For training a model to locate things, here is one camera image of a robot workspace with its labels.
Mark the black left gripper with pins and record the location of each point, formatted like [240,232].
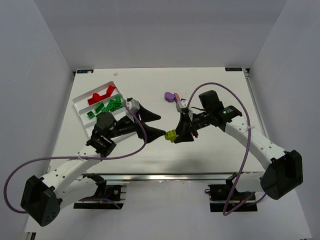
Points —
[139,122]

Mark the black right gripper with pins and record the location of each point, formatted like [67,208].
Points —
[190,122]

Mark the lime lego brick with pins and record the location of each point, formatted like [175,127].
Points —
[171,136]

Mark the purple rounded lego stack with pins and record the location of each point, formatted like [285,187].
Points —
[169,97]

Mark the green small lego brick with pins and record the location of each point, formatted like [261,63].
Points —
[90,115]

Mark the red rounded lego brick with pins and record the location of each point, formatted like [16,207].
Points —
[96,98]

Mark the green square brick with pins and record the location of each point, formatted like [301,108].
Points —
[109,108]

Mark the green long brick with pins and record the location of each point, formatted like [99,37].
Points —
[99,107]

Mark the red sloped lego brick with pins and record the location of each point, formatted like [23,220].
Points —
[110,90]

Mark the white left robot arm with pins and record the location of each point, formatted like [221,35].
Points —
[43,197]

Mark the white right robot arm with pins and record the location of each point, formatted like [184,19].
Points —
[283,170]

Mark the white divided sorting tray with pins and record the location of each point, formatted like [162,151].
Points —
[82,107]

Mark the blue label sticker right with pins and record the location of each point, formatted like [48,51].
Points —
[233,69]

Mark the blue label sticker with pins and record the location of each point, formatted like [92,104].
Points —
[84,71]
[233,69]

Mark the blue label sticker left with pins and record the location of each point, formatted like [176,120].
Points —
[84,71]

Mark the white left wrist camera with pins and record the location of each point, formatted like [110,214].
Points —
[132,107]

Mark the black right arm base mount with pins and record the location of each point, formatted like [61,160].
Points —
[218,193]

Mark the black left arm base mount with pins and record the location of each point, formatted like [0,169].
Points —
[107,196]

